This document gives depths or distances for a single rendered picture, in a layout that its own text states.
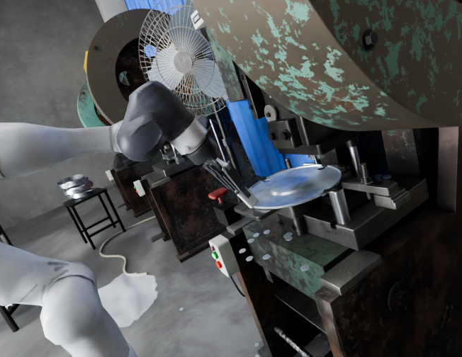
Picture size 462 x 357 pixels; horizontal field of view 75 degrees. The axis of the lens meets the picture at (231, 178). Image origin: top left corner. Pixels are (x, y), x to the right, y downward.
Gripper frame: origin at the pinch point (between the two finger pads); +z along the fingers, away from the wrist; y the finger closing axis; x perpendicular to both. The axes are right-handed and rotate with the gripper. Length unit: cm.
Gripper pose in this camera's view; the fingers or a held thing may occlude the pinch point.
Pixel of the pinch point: (246, 196)
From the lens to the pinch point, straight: 83.0
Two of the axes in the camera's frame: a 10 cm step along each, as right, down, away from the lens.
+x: 6.1, -7.5, 2.7
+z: 6.3, 6.6, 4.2
